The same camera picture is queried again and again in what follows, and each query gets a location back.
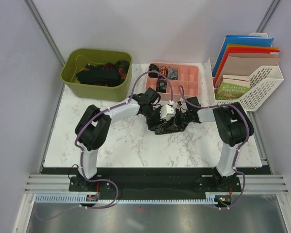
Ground dark green leaf-patterned tie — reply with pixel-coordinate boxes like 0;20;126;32
154;120;189;135

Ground orange folder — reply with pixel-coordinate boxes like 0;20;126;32
212;44;280;78

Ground pile of dark ties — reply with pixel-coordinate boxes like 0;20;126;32
76;60;130;87

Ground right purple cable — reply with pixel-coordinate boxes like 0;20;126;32
178;85;251;211

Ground rolled red orange tie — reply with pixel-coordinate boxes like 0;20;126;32
159;66;168;78

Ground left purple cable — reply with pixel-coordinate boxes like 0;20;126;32
34;71;175;221

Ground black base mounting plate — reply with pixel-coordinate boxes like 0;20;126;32
40;166;272;200

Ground blue folder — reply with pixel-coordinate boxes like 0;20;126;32
212;35;274;77

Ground white perforated file holder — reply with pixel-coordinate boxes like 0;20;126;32
207;33;284;112

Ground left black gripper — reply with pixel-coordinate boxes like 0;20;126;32
142;106;167;133

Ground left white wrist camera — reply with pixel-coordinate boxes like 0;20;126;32
160;104;176;121

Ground pink compartment organizer tray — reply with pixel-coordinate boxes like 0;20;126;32
145;62;199;102

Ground purple cable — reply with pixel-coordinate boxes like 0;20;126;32
178;85;251;211
34;71;175;221

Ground red folder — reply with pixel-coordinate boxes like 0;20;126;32
213;46;280;87

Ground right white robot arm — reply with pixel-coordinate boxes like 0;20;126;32
174;97;254;191

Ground olive green plastic bin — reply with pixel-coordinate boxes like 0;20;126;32
61;48;132;101

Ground beige folder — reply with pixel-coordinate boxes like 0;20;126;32
213;52;280;88

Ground rolled dark blue tie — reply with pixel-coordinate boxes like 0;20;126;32
156;79;167;93

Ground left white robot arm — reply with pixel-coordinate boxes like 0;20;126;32
75;88;161;191

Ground rolled dark patterned tie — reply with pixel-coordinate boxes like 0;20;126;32
148;64;159;78

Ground aluminium frame rail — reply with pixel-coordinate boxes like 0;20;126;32
25;174;288;194

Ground rolled grey tie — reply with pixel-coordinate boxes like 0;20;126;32
167;68;178;80

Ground white slotted cable duct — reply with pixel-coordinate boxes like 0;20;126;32
34;193;227;204

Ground green treehouse book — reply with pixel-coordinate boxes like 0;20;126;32
215;75;251;100

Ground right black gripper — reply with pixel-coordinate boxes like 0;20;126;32
164;109;192;131

